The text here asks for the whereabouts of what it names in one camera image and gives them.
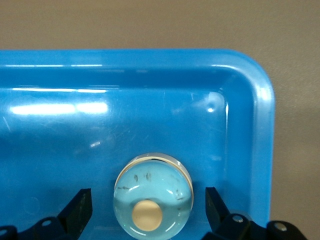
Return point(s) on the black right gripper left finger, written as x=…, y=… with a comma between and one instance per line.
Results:
x=75, y=212

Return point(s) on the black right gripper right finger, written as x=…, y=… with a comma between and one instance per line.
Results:
x=216, y=212

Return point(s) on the light blue call bell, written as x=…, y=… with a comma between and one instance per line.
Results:
x=150, y=185

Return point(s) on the blue plastic tray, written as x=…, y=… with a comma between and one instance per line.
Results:
x=150, y=112

